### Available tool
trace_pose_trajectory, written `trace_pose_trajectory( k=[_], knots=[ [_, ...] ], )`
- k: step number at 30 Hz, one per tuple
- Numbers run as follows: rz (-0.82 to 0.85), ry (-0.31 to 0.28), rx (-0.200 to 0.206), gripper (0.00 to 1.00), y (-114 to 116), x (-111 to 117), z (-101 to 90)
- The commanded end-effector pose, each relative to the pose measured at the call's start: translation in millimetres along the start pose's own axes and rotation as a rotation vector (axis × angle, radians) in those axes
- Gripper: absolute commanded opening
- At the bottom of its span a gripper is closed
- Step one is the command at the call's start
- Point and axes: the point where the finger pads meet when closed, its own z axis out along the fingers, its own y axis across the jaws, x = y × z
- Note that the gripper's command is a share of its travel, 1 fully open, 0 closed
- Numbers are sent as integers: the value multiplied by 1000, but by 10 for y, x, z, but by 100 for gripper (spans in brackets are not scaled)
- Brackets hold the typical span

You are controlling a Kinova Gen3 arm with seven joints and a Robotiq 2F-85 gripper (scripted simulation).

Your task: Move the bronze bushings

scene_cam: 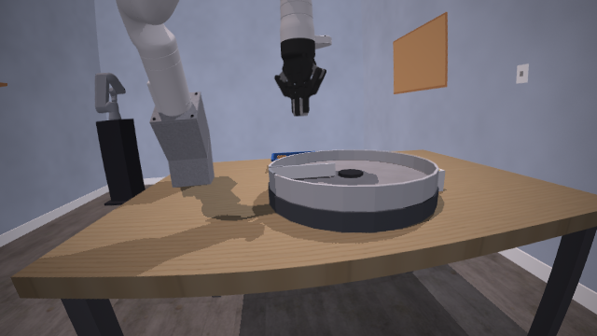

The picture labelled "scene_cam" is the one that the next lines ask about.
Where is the blue crate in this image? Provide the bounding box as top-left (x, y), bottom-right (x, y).
top-left (271, 151), bottom-right (313, 161)

